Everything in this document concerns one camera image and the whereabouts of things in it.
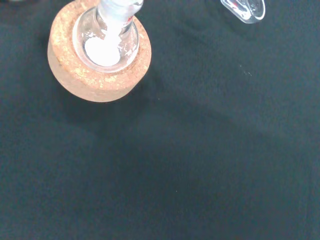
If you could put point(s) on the clear glass round-bottom flask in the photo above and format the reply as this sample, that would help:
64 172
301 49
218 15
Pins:
100 53

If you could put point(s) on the clear glass weighing funnel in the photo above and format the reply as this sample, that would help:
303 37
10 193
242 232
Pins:
246 12

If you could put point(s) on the black bench cloth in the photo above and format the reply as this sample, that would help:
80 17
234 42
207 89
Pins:
175 150

